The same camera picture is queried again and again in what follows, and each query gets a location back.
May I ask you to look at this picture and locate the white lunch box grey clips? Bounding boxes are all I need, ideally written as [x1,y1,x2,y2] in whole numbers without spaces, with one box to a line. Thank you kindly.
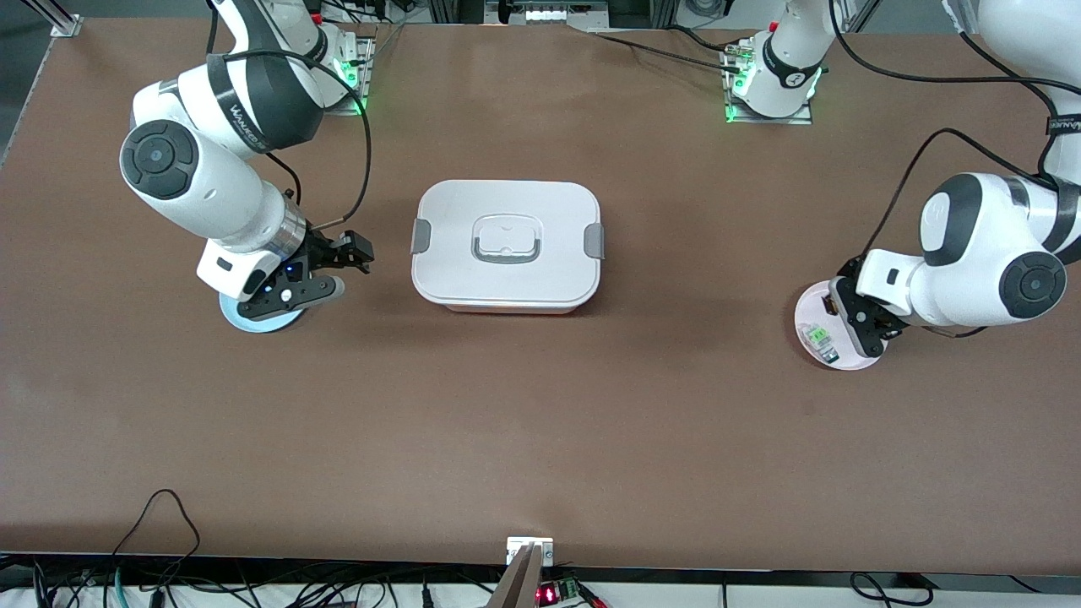
[410,179,606,315]

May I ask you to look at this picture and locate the pink plate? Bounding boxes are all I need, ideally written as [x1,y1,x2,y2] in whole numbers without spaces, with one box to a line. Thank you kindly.
[794,280,886,372]

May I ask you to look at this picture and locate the circuit board with red light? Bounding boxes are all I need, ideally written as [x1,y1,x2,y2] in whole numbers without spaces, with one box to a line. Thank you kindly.
[536,578,585,605]

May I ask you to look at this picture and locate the green and clear switch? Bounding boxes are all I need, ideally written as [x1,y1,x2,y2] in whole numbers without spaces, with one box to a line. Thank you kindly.
[801,323,841,366]

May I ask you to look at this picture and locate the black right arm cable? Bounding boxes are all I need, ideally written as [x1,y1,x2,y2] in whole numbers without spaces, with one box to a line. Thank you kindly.
[206,0,373,227]

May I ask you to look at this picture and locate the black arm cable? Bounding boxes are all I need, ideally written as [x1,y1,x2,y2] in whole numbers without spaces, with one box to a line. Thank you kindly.
[206,0,373,227]
[831,0,1081,264]

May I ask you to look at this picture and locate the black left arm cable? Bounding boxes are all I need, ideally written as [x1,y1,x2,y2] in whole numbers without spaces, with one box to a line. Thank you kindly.
[831,0,1081,264]

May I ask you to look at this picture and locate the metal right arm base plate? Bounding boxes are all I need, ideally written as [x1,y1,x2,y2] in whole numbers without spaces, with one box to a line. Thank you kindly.
[324,34,378,117]

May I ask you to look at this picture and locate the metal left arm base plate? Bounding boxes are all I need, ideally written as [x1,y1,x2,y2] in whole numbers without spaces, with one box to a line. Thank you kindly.
[722,46,814,126]

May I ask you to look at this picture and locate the thin looped black cable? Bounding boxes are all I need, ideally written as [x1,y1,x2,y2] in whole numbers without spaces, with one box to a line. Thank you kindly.
[110,488,203,584]

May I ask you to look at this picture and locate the black braided base cable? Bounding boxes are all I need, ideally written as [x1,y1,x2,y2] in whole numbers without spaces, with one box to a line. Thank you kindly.
[591,29,746,73]

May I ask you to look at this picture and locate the black coiled cable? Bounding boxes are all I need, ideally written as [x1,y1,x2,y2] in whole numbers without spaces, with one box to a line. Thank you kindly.
[848,572,932,608]

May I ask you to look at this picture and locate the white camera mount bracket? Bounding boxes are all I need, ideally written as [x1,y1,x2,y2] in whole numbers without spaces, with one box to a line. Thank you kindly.
[506,537,555,566]

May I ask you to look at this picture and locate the black cable tangle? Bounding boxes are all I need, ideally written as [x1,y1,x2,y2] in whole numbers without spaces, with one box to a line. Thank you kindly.
[0,557,508,608]

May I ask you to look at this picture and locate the grey camera support bar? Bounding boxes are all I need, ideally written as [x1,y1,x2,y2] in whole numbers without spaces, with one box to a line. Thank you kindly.
[487,545,546,608]

